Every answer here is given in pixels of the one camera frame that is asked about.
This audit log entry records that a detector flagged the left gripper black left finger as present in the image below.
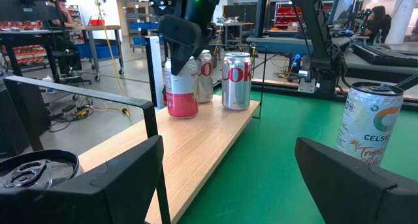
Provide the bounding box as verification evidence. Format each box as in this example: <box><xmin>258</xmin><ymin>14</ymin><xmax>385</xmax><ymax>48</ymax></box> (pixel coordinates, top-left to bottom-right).
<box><xmin>0</xmin><ymin>135</ymin><xmax>165</xmax><ymax>224</ymax></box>

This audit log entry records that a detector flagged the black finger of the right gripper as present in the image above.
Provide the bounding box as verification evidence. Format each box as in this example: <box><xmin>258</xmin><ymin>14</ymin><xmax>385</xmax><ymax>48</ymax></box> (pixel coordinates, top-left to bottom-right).
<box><xmin>158</xmin><ymin>14</ymin><xmax>203</xmax><ymax>76</ymax></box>

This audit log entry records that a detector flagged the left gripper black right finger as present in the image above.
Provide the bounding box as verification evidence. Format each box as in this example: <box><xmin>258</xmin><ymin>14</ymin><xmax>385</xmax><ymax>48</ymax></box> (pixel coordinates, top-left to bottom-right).
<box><xmin>295</xmin><ymin>136</ymin><xmax>418</xmax><ymax>224</ymax></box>

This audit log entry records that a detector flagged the white Celsius can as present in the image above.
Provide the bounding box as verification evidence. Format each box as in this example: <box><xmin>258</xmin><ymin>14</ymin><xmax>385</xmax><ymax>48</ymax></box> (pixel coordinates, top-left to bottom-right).
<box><xmin>335</xmin><ymin>82</ymin><xmax>405</xmax><ymax>168</ymax></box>
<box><xmin>0</xmin><ymin>149</ymin><xmax>81</xmax><ymax>189</ymax></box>

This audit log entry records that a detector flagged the silver Diet Coke can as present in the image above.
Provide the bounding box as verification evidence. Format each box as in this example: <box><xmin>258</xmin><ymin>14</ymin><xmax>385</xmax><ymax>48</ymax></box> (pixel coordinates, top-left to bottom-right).
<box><xmin>221</xmin><ymin>52</ymin><xmax>253</xmax><ymax>111</ymax></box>
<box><xmin>197</xmin><ymin>49</ymin><xmax>214</xmax><ymax>104</ymax></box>

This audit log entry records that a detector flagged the red white Spindrift can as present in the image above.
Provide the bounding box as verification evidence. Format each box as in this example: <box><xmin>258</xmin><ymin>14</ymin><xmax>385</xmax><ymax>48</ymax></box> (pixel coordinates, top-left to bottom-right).
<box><xmin>164</xmin><ymin>56</ymin><xmax>199</xmax><ymax>119</ymax></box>

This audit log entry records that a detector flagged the metal cart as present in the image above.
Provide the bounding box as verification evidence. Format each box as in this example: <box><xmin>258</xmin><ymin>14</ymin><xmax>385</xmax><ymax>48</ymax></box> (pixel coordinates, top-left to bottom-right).
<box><xmin>221</xmin><ymin>16</ymin><xmax>255</xmax><ymax>52</ymax></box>

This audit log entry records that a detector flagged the wooden top background table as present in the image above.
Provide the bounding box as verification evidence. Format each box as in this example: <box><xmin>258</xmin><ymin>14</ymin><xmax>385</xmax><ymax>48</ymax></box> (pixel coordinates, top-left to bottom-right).
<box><xmin>76</xmin><ymin>24</ymin><xmax>125</xmax><ymax>83</ymax></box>

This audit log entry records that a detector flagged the blue storage bin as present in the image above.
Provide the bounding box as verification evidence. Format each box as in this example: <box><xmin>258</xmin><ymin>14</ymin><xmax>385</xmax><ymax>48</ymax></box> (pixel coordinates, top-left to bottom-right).
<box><xmin>76</xmin><ymin>42</ymin><xmax>120</xmax><ymax>60</ymax></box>

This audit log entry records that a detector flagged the grey desk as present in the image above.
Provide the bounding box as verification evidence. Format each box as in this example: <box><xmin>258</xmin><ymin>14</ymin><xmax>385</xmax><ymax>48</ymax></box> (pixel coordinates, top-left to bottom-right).
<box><xmin>246</xmin><ymin>35</ymin><xmax>418</xmax><ymax>77</ymax></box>

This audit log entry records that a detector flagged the red storage bin rack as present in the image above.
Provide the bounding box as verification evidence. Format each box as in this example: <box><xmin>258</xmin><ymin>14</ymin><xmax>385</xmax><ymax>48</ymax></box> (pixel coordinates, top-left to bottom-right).
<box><xmin>273</xmin><ymin>7</ymin><xmax>303</xmax><ymax>31</ymax></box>

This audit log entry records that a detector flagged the green table mat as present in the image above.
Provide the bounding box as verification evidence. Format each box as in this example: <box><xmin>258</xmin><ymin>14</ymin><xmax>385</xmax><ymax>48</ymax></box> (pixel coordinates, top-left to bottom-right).
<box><xmin>178</xmin><ymin>88</ymin><xmax>418</xmax><ymax>224</ymax></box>

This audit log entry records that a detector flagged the black office chair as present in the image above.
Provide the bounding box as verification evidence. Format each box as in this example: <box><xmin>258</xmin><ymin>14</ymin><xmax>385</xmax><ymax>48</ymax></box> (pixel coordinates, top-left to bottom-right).
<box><xmin>52</xmin><ymin>49</ymin><xmax>93</xmax><ymax>87</ymax></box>

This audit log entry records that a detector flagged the person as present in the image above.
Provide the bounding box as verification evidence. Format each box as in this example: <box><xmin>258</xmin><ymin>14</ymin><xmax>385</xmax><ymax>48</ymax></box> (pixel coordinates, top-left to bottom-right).
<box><xmin>362</xmin><ymin>5</ymin><xmax>393</xmax><ymax>45</ymax></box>
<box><xmin>48</xmin><ymin>0</ymin><xmax>82</xmax><ymax>71</ymax></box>

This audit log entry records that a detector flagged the black keyboard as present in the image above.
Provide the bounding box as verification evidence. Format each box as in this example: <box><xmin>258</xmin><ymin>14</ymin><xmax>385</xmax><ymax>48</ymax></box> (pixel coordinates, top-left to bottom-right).
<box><xmin>352</xmin><ymin>42</ymin><xmax>418</xmax><ymax>68</ymax></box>

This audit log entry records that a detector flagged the black workbench with red bins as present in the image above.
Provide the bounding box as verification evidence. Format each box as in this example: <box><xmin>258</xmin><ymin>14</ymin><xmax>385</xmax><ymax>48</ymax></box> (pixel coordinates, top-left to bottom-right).
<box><xmin>0</xmin><ymin>20</ymin><xmax>68</xmax><ymax>84</ymax></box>

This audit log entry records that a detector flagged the black monitor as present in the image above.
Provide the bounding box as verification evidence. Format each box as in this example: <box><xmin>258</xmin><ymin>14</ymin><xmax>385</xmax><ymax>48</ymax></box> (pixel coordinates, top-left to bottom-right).
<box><xmin>0</xmin><ymin>0</ymin><xmax>45</xmax><ymax>22</ymax></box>

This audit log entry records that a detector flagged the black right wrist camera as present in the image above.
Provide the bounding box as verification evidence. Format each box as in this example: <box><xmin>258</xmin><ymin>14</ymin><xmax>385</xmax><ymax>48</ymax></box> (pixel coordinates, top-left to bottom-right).
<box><xmin>148</xmin><ymin>0</ymin><xmax>179</xmax><ymax>16</ymax></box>

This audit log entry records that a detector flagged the white standing post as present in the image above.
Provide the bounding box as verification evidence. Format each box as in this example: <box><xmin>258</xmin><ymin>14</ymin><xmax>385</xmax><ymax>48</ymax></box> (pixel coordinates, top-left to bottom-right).
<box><xmin>144</xmin><ymin>35</ymin><xmax>167</xmax><ymax>109</ymax></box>

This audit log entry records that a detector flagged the yellow hanging cord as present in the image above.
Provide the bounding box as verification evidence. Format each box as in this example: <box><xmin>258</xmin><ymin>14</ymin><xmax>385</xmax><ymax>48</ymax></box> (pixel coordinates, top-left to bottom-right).
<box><xmin>93</xmin><ymin>0</ymin><xmax>132</xmax><ymax>119</ymax></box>

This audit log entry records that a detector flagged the black floor cable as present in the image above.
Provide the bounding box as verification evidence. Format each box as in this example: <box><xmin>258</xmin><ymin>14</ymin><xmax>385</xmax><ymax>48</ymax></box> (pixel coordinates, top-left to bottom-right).
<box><xmin>48</xmin><ymin>98</ymin><xmax>131</xmax><ymax>133</ymax></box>

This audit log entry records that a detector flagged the wooden shelf with black frame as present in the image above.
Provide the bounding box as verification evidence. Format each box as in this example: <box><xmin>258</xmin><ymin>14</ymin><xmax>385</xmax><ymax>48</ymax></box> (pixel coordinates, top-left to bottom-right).
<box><xmin>2</xmin><ymin>44</ymin><xmax>268</xmax><ymax>224</ymax></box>

